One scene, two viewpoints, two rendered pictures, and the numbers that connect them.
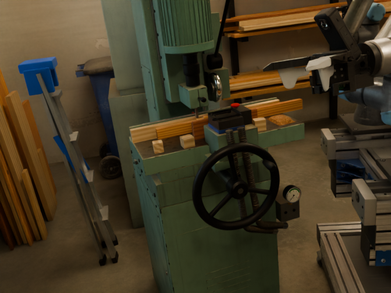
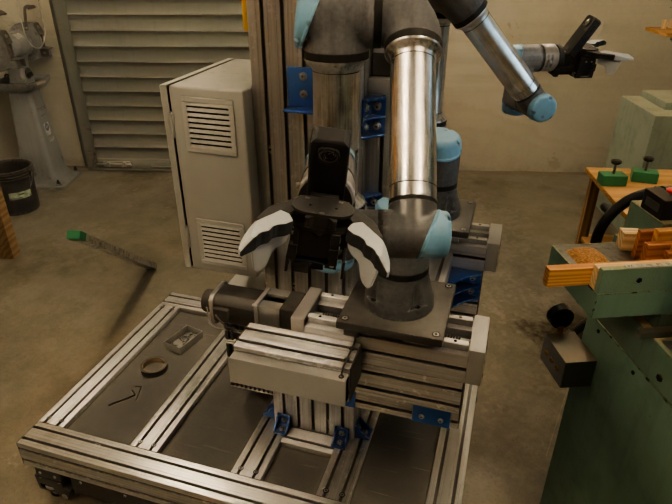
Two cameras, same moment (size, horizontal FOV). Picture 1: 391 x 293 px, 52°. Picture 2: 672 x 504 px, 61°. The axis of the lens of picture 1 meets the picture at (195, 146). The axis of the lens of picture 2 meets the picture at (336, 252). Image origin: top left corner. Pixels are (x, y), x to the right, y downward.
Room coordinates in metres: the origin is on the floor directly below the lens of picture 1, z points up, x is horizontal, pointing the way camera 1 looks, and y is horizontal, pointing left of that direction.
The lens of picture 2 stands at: (2.61, -0.69, 1.52)
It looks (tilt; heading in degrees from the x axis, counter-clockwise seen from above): 29 degrees down; 190
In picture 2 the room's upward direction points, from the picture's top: straight up
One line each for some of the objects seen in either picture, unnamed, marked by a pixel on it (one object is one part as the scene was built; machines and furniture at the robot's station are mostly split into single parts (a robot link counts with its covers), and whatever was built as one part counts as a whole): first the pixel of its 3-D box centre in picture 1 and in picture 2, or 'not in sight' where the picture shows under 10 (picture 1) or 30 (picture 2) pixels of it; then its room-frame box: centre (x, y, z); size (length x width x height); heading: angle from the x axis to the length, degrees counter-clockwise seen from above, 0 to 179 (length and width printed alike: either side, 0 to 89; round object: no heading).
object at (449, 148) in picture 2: not in sight; (438, 155); (1.05, -0.67, 0.98); 0.13 x 0.12 x 0.14; 18
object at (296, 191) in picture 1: (291, 195); (560, 319); (1.31, -0.33, 0.65); 0.06 x 0.04 x 0.08; 106
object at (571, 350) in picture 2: (283, 204); (566, 358); (1.37, -0.31, 0.58); 0.12 x 0.08 x 0.08; 16
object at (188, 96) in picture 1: (193, 96); not in sight; (1.46, -0.02, 1.03); 0.14 x 0.07 x 0.09; 16
